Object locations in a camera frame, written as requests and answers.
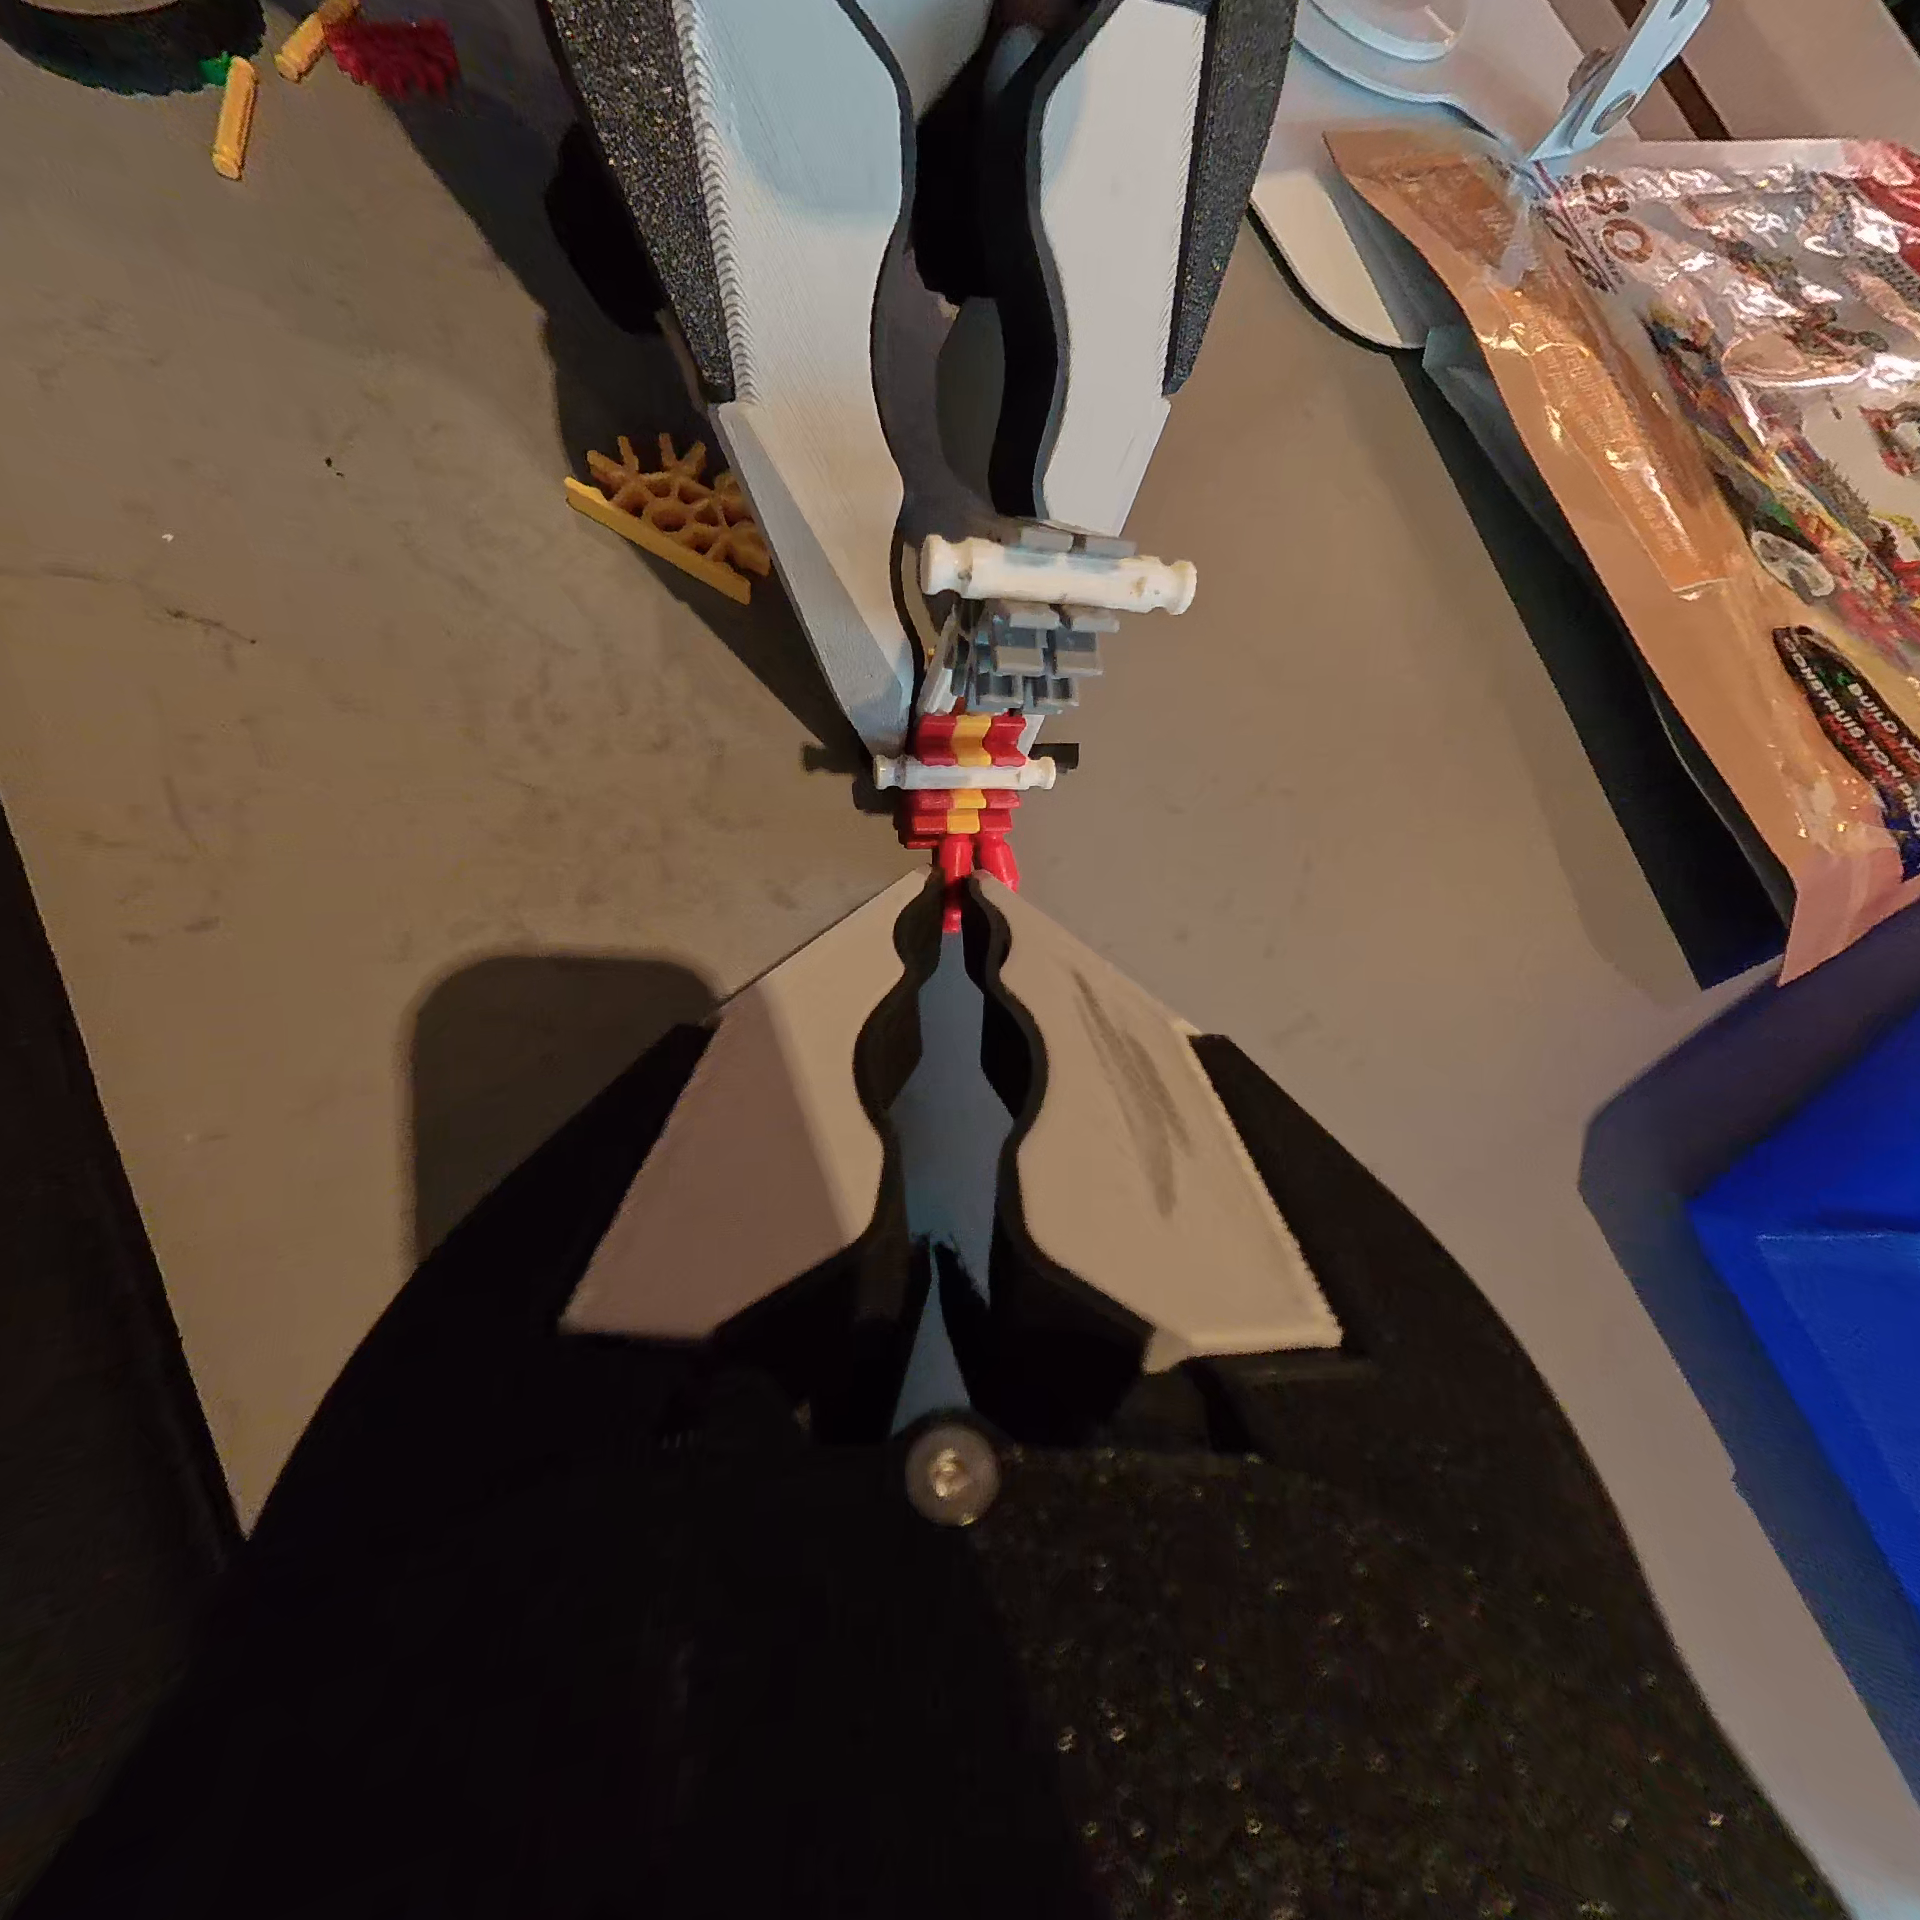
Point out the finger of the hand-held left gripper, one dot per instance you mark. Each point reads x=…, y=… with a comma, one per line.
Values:
x=797, y=299
x=1141, y=223

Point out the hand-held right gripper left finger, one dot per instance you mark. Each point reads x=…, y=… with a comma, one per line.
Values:
x=753, y=1168

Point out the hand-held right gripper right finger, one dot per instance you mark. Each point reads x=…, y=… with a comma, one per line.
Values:
x=1156, y=1179

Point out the short red rod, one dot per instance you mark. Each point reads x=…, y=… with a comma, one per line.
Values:
x=954, y=857

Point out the small toy building assembly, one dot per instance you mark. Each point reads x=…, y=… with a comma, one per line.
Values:
x=1040, y=647

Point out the blue plastic bin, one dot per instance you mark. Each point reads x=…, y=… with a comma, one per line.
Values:
x=1826, y=1275

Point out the white rounded board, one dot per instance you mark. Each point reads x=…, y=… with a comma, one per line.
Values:
x=1348, y=223

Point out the yellow fan connector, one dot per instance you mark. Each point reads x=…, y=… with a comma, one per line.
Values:
x=677, y=507

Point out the small red connector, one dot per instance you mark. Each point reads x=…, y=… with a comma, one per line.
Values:
x=393, y=49

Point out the thin yellow rod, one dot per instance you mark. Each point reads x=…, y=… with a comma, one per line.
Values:
x=305, y=43
x=234, y=118

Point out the black toy tyre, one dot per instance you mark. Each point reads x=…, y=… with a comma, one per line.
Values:
x=121, y=43

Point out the orange printed packet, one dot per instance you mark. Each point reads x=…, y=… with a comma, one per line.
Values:
x=1648, y=451

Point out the black perforated pad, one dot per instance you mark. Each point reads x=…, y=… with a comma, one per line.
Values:
x=93, y=1275

